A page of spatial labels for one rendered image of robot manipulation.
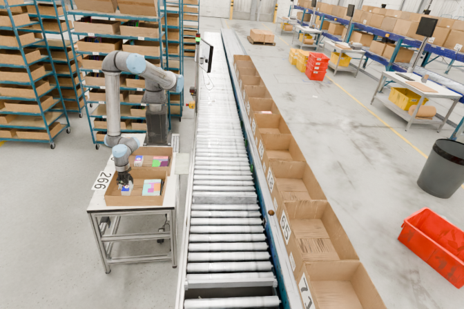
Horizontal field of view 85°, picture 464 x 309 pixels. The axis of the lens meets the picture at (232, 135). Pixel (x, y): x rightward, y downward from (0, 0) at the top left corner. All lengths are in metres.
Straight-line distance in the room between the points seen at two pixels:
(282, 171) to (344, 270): 0.80
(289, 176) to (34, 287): 2.15
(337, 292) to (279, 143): 1.24
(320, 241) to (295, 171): 0.56
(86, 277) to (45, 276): 0.31
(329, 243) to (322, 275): 0.26
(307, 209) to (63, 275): 2.00
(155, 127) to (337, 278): 1.82
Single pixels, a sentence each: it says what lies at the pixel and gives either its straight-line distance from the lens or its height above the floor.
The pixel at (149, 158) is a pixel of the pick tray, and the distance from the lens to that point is 2.35.
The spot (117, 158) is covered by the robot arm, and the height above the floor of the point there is 1.10.
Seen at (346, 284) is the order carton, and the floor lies 0.89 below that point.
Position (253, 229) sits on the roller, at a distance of 1.82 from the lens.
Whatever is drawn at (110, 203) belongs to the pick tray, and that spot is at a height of 0.78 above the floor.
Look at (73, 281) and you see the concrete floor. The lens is 2.65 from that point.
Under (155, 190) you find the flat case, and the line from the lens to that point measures 2.00.
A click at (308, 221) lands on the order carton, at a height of 0.89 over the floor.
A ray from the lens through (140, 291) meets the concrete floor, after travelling 2.46.
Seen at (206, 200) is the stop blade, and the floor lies 0.77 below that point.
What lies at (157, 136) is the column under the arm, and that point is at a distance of 2.51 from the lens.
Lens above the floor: 2.15
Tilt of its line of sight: 31 degrees down
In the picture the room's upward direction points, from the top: 6 degrees clockwise
